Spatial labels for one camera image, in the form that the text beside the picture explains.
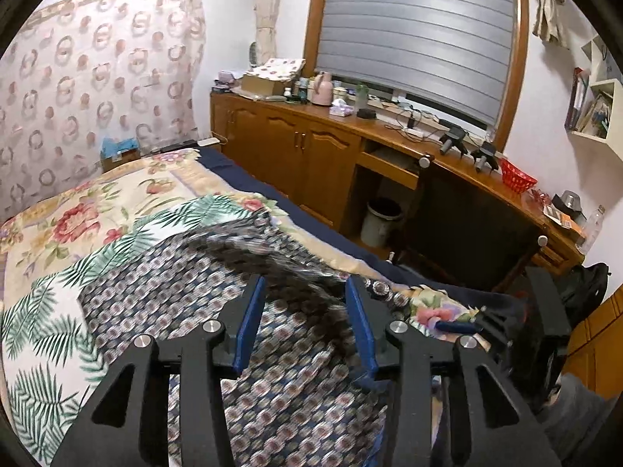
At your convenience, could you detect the white waste bin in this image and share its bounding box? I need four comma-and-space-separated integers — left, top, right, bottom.
360, 197, 402, 248

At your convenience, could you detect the floral bed blanket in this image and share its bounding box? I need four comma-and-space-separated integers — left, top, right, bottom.
0, 147, 488, 342

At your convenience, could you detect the grey window roller blind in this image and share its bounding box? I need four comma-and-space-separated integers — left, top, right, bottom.
317, 0, 515, 125

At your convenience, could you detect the red plastic basket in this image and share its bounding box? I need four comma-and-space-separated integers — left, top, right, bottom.
500, 159, 537, 194

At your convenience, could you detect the long wooden sideboard cabinet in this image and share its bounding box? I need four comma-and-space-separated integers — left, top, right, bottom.
210, 93, 583, 275

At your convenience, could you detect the palm leaf bed sheet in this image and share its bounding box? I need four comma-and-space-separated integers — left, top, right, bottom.
1, 195, 270, 466

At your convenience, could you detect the black chair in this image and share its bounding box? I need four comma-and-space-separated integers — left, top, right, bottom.
391, 155, 548, 291

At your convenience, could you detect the pink tissue pack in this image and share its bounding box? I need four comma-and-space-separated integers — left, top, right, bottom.
329, 98, 354, 117

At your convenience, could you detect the navy patterned silk shirt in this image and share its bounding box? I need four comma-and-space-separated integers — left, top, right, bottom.
78, 214, 389, 466

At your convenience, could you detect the pink ring patterned curtain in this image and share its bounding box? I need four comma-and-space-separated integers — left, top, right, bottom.
1, 0, 206, 218

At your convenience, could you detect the white wall shelf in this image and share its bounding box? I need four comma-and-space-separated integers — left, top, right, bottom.
566, 33, 623, 162

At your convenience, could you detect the pink kettle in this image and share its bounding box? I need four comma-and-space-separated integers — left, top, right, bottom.
310, 72, 334, 107

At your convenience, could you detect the cardboard box with cloth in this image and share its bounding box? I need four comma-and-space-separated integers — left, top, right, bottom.
241, 58, 305, 97

